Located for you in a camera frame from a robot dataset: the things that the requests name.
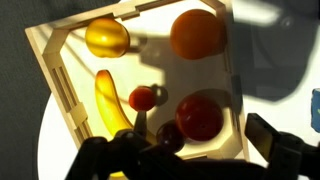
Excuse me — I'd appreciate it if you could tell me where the round yellow fruit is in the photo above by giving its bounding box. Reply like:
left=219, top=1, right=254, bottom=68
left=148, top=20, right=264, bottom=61
left=84, top=17, right=131, bottom=59

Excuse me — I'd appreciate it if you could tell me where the red apple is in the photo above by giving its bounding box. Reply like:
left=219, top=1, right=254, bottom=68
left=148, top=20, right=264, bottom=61
left=175, top=93, right=225, bottom=142

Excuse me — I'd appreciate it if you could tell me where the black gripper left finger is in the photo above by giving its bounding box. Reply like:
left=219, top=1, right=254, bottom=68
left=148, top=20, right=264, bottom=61
left=64, top=110, right=174, bottom=180

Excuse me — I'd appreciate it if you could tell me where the orange fruit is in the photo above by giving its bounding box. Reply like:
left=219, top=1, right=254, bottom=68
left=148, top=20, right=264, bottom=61
left=169, top=8, right=228, bottom=61

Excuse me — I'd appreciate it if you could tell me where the small red strawberry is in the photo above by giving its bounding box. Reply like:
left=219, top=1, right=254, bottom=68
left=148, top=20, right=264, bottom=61
left=128, top=86, right=157, bottom=112

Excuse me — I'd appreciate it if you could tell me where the light wooden tray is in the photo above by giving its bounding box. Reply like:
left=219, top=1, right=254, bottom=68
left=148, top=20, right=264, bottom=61
left=24, top=0, right=251, bottom=162

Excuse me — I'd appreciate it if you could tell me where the dark purple plum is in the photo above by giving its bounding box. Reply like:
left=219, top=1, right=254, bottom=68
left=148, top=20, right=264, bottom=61
left=155, top=119, right=186, bottom=154

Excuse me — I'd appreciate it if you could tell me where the yellow banana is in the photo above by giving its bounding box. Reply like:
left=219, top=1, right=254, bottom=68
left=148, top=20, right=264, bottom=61
left=94, top=69, right=135, bottom=138

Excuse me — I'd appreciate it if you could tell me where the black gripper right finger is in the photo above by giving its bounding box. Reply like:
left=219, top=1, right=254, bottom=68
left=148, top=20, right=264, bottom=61
left=244, top=112, right=320, bottom=180

